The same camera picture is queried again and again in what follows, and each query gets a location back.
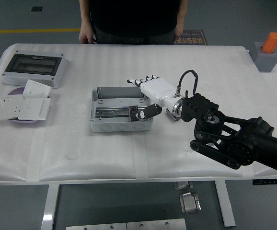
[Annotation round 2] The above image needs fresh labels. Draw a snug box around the person's left hand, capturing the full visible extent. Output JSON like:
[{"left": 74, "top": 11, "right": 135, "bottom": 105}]
[{"left": 173, "top": 23, "right": 185, "bottom": 40}]

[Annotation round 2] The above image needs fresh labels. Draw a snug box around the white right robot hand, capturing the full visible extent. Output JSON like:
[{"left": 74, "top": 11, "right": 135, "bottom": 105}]
[{"left": 127, "top": 74, "right": 182, "bottom": 120}]

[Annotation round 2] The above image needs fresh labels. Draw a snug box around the person's right hand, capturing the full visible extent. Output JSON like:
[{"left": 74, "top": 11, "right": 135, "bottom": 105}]
[{"left": 78, "top": 27, "right": 98, "bottom": 45}]

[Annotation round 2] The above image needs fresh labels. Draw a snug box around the open grey junction box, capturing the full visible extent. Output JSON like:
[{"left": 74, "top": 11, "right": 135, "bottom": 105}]
[{"left": 89, "top": 86, "right": 153, "bottom": 133}]

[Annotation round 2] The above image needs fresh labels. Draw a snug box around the grey box with dark window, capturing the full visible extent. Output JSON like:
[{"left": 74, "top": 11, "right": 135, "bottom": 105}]
[{"left": 2, "top": 49, "right": 68, "bottom": 90}]

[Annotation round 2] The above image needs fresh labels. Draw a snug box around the dark floor sign orange text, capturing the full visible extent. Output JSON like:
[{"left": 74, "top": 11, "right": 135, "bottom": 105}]
[{"left": 173, "top": 29, "right": 208, "bottom": 46}]

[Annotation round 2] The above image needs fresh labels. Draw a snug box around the person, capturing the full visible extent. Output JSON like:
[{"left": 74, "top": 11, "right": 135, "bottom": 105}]
[{"left": 89, "top": 0, "right": 180, "bottom": 45}]

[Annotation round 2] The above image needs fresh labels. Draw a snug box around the white foam mat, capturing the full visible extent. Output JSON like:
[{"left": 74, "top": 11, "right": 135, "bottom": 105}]
[{"left": 0, "top": 43, "right": 277, "bottom": 183}]

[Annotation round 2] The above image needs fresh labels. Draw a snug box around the purple plate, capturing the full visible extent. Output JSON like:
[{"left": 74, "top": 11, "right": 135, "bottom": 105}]
[{"left": 7, "top": 87, "right": 45, "bottom": 125}]

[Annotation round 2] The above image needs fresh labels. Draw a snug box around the grey block holder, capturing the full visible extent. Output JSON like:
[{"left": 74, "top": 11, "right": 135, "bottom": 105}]
[{"left": 253, "top": 41, "right": 277, "bottom": 72}]

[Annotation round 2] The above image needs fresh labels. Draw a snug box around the orange cylinder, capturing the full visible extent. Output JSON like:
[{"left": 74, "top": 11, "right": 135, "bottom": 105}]
[{"left": 261, "top": 32, "right": 277, "bottom": 54}]

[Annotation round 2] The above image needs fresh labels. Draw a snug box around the small metal hinge block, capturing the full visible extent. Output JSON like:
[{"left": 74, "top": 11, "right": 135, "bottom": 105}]
[{"left": 174, "top": 181, "right": 194, "bottom": 191}]

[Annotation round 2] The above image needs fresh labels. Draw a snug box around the large metal hinge block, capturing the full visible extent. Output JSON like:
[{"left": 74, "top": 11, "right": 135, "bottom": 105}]
[{"left": 179, "top": 191, "right": 202, "bottom": 214}]

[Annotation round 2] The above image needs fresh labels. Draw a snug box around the white table leg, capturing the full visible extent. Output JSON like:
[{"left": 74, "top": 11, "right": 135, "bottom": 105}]
[
  {"left": 214, "top": 180, "right": 237, "bottom": 228},
  {"left": 40, "top": 184, "right": 60, "bottom": 230}
]

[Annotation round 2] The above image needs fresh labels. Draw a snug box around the black table control panel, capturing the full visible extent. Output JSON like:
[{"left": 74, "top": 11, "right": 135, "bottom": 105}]
[{"left": 253, "top": 178, "right": 277, "bottom": 185}]

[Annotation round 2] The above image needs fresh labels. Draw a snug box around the metal DIN rail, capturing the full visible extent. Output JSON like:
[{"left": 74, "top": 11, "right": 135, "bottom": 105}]
[{"left": 94, "top": 106, "right": 131, "bottom": 118}]

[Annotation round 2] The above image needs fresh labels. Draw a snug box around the white wall switch panel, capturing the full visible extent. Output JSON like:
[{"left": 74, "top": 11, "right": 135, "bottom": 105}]
[
  {"left": 23, "top": 79, "right": 52, "bottom": 99},
  {"left": 18, "top": 97, "right": 51, "bottom": 121}
]

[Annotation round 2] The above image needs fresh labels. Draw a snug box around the white wall socket panel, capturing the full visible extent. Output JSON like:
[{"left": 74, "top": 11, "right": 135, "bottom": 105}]
[{"left": 0, "top": 95, "right": 25, "bottom": 121}]

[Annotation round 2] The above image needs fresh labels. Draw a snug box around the grey metal base plate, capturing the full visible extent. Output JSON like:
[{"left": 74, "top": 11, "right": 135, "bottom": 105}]
[
  {"left": 126, "top": 218, "right": 187, "bottom": 230},
  {"left": 66, "top": 222, "right": 127, "bottom": 230}
]

